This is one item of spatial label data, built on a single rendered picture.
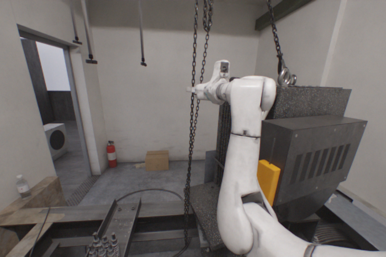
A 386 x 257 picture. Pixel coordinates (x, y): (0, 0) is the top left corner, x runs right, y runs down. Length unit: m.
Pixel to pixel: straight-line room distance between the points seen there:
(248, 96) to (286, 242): 0.25
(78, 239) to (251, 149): 1.57
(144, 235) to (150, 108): 2.11
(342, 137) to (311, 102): 0.18
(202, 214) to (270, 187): 0.49
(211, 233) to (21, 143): 1.69
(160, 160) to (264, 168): 2.48
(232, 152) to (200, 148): 2.95
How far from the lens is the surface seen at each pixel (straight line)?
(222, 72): 0.53
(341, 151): 0.88
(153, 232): 1.56
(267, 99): 0.33
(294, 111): 0.77
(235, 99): 0.33
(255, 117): 0.33
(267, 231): 0.33
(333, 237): 1.61
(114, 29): 3.19
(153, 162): 2.99
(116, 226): 1.34
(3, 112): 1.86
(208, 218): 0.99
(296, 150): 0.62
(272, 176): 0.61
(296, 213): 0.86
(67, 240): 1.76
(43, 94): 7.87
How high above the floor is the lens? 1.62
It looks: 17 degrees down
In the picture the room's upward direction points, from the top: 2 degrees clockwise
